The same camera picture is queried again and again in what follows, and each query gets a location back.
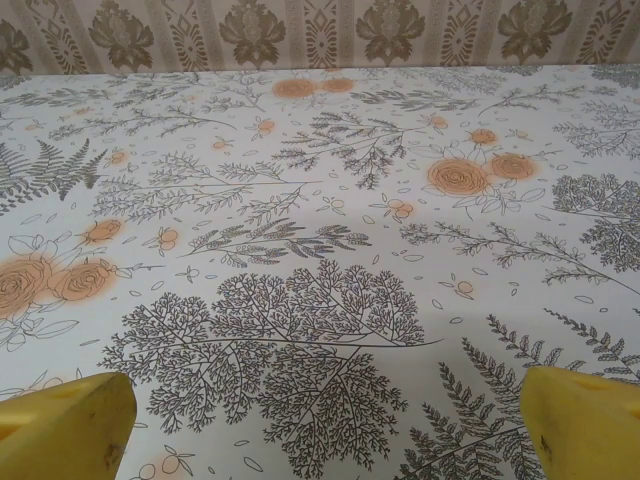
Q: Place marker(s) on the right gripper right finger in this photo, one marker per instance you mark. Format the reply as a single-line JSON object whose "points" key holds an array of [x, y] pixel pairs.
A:
{"points": [[590, 430]]}

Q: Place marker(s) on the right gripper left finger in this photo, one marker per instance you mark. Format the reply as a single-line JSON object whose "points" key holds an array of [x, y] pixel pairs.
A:
{"points": [[65, 430]]}

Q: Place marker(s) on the floral tablecloth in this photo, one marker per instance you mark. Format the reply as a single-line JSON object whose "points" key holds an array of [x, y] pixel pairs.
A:
{"points": [[320, 225]]}

